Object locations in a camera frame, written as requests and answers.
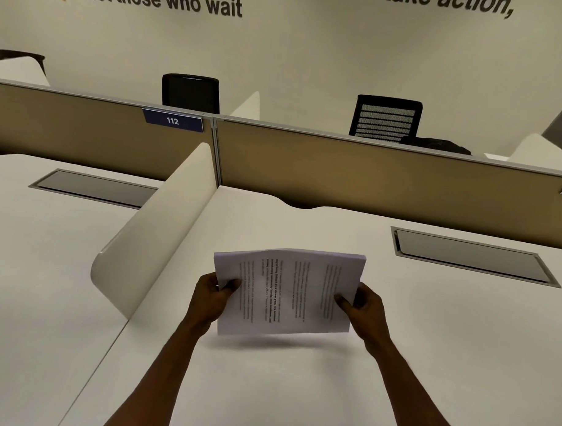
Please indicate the beige partition screen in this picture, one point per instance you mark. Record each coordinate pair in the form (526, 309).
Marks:
(378, 182)
(81, 132)

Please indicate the white curved divider panel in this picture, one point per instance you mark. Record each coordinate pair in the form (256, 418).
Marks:
(19, 71)
(536, 152)
(160, 234)
(249, 108)

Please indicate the white desk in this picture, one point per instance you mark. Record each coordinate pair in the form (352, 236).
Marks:
(464, 355)
(30, 280)

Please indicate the person's left forearm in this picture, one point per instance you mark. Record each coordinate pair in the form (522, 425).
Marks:
(160, 381)

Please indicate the person's right hand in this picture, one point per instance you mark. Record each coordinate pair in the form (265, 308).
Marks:
(369, 319)

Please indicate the pile of printed white papers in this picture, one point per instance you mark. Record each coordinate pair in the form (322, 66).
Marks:
(287, 303)

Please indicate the person's right forearm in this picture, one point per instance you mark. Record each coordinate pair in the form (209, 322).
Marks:
(412, 394)

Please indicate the black solid-back office chair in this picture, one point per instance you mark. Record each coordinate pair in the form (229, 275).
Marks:
(191, 94)

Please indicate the black bag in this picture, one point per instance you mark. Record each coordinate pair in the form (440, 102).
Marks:
(435, 145)

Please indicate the black striped mesh office chair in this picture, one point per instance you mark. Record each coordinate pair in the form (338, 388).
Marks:
(386, 101)

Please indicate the person's left hand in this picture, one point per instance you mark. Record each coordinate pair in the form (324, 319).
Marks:
(206, 302)

